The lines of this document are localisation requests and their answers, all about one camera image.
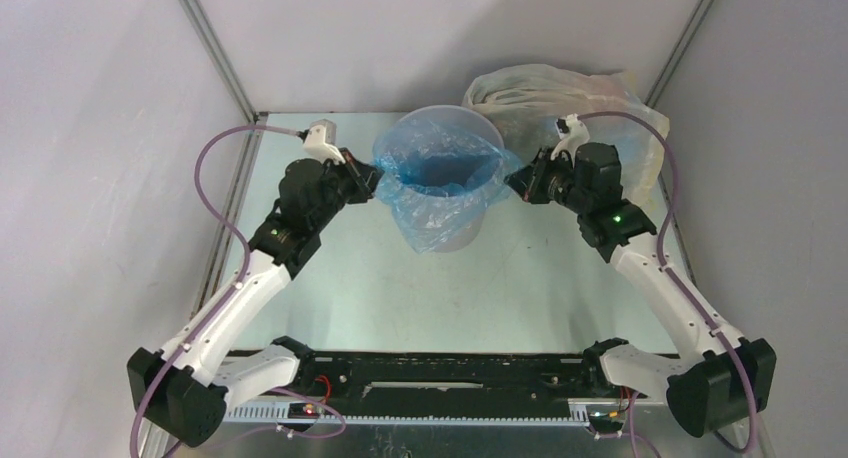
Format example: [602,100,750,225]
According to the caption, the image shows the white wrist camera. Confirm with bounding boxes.
[549,113,590,161]
[299,119,345,164]

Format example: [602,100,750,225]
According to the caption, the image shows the blue plastic trash bag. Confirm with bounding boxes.
[370,114,525,255]

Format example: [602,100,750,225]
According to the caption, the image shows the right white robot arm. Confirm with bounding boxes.
[505,143,776,437]

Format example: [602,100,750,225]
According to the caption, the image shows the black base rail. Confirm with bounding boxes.
[274,337,631,424]

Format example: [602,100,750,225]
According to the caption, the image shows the clear full trash bag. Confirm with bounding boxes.
[462,64,670,205]

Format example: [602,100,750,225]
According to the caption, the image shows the aluminium frame post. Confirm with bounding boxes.
[178,0,259,123]
[645,0,716,107]

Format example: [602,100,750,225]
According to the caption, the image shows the grey toothed cable duct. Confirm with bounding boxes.
[225,401,627,431]

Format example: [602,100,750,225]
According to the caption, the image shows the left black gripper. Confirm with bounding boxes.
[310,148,384,232]

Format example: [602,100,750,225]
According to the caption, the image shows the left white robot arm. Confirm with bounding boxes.
[127,149,383,448]

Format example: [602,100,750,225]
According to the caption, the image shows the left aluminium frame post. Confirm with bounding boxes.
[178,0,259,123]

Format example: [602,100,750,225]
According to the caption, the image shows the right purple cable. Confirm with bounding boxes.
[576,110,759,455]

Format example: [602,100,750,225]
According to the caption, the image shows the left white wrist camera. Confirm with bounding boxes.
[299,119,345,164]

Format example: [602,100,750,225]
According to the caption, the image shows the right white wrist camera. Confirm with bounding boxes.
[549,113,590,161]

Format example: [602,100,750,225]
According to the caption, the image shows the right aluminium frame post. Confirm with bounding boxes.
[645,0,716,107]

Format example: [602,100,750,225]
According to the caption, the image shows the grey plastic trash bin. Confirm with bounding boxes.
[388,105,507,254]

